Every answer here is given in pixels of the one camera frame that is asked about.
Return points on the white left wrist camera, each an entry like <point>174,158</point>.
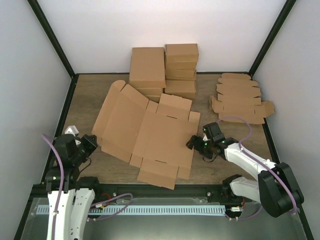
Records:
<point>72,130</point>

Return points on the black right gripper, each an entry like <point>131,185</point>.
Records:
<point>197,146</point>

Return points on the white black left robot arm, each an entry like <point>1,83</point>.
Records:
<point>69,196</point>

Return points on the large cardboard box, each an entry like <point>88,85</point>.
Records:
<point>151,136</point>

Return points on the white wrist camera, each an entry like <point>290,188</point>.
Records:
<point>205,140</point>
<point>72,130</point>

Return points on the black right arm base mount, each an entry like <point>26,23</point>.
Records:
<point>225,195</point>

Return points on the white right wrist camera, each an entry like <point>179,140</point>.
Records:
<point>205,140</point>

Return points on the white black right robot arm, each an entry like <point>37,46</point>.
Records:
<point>274,185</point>

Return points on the black aluminium front rail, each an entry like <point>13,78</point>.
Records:
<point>150,191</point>

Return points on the top flat cardboard blank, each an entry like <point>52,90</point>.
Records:
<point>252,114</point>

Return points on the pile of flat cardboard blanks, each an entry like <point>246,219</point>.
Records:
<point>238,85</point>

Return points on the light blue slotted cable duct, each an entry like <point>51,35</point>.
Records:
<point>152,210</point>

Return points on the top right stacked cardboard box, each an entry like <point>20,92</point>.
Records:
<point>186,52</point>

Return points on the black left frame post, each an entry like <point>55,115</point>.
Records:
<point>40,15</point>

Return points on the clear plastic sheet cover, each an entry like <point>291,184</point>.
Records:
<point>187,227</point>

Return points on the front right folded cardboard box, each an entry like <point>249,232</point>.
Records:
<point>182,88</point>

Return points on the black right frame post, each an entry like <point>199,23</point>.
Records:
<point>276,27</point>

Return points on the black frame post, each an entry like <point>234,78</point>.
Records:
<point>276,27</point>
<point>40,15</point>

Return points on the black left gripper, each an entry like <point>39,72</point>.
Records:
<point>93,145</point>

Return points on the top left stacked cardboard box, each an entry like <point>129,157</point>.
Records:
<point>147,68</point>

